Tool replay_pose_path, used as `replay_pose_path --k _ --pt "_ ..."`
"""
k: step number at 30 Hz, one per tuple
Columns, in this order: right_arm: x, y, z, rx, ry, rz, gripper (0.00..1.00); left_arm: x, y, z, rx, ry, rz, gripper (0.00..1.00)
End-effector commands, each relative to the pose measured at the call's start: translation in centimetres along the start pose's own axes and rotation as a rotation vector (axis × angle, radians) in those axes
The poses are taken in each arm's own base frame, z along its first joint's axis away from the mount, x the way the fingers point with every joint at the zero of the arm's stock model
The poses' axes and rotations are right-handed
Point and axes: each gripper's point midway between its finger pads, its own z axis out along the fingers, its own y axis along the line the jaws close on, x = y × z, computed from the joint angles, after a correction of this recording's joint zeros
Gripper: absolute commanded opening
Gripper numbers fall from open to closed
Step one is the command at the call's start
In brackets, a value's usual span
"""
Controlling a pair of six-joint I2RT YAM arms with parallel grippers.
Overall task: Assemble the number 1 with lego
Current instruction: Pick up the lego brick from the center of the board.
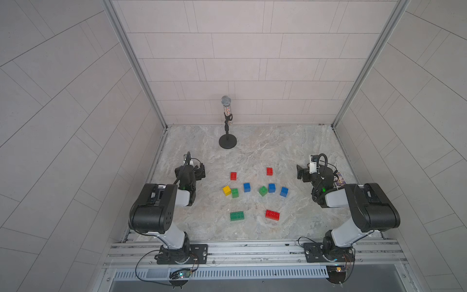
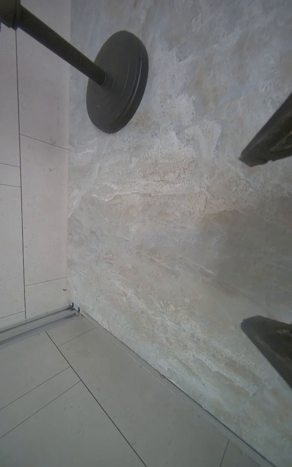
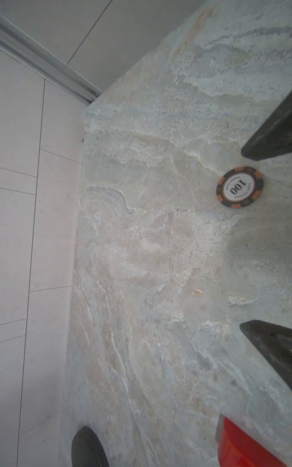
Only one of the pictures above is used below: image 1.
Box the controller board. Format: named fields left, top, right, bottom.
left=327, top=266, right=353, bottom=285
left=169, top=268, right=192, bottom=287

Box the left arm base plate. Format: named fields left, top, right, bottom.
left=154, top=244, right=208, bottom=265

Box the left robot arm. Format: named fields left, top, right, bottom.
left=128, top=164, right=208, bottom=265

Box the black microphone stand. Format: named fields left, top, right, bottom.
left=219, top=114, right=237, bottom=149

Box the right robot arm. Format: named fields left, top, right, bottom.
left=297, top=165, right=401, bottom=263

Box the green long lego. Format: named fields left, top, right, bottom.
left=230, top=211, right=244, bottom=221

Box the green small lego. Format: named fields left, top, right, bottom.
left=259, top=186, right=268, bottom=197
left=231, top=188, right=239, bottom=198

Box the blue small lego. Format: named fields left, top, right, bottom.
left=280, top=187, right=289, bottom=198
left=268, top=183, right=276, bottom=193
left=243, top=183, right=251, bottom=193

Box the right controller board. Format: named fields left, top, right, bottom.
left=327, top=266, right=353, bottom=285

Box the yellow small lego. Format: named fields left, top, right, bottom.
left=223, top=186, right=232, bottom=196

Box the red long lego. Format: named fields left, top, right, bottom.
left=265, top=209, right=280, bottom=221

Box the vented cable duct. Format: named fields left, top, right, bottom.
left=114, top=266, right=329, bottom=281

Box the aluminium front rail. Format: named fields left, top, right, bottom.
left=103, top=238, right=407, bottom=268

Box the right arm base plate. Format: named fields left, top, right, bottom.
left=303, top=242, right=355, bottom=264

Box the glitter microphone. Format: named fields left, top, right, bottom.
left=221, top=96, right=232, bottom=116

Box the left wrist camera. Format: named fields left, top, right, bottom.
left=184, top=152, right=193, bottom=165

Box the left controller board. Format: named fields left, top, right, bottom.
left=169, top=268, right=192, bottom=287

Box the playing card box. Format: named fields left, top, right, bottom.
left=334, top=172, right=346, bottom=188

